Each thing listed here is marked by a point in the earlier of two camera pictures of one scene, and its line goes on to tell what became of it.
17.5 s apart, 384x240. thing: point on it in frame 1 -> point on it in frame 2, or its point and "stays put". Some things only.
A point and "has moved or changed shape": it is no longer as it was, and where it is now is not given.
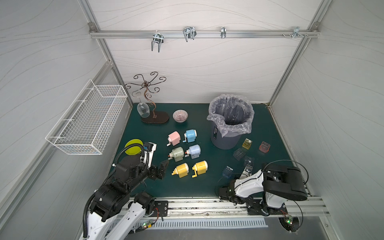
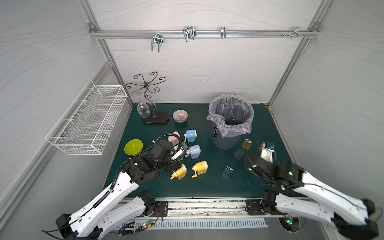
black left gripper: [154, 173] -> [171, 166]
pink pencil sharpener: [174, 138] stays put
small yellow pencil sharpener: [181, 170] has moved or changed shape
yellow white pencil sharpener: [200, 168] stays put
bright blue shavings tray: [228, 172] stays put
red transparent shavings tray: [264, 147] stays put
